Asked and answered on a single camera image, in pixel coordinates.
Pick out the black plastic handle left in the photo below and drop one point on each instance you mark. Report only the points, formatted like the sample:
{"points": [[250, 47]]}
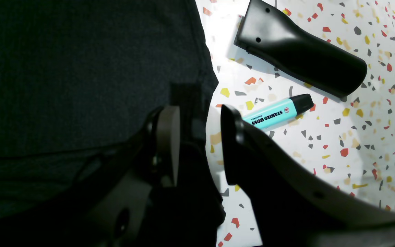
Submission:
{"points": [[272, 36]]}

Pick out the turquoise highlighter pen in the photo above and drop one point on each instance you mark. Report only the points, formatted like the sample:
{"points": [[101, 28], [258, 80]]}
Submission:
{"points": [[277, 113]]}

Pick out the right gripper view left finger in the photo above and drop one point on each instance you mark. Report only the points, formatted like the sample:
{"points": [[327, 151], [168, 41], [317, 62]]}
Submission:
{"points": [[107, 209]]}

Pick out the black T-shirt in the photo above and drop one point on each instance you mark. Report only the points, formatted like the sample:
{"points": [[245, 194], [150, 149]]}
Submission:
{"points": [[78, 78]]}

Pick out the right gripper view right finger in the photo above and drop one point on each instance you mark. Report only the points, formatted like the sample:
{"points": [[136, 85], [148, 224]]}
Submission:
{"points": [[292, 206]]}

